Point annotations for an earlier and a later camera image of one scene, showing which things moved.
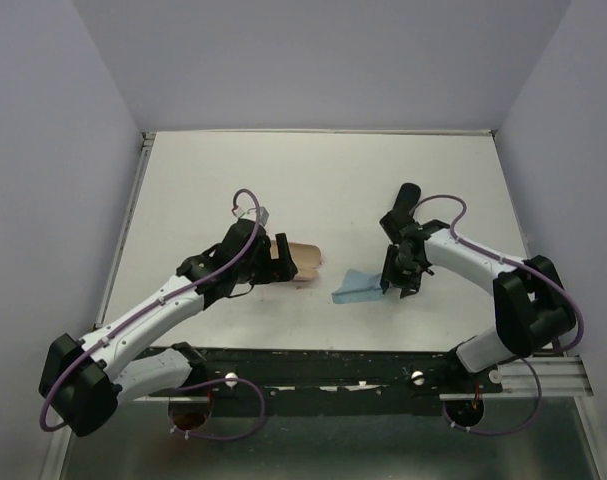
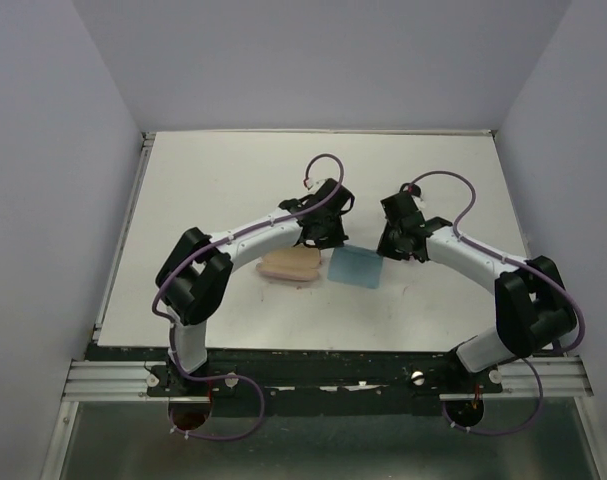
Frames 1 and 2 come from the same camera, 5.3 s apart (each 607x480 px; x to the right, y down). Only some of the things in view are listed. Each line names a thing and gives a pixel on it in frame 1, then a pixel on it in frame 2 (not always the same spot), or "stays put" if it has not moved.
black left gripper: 281,269 -> 337,239
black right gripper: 398,279 -> 386,250
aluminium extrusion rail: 561,378 stays put
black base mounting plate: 286,382 stays put
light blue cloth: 359,287 -> 355,265
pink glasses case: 305,257 stays put
